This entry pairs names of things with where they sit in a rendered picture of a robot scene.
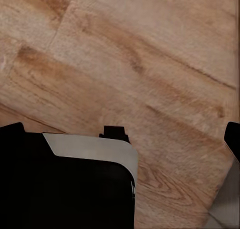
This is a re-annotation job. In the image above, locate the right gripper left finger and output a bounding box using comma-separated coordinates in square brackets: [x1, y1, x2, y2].
[0, 122, 26, 182]

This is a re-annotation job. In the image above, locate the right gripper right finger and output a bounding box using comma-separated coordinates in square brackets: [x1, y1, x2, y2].
[224, 121, 240, 162]

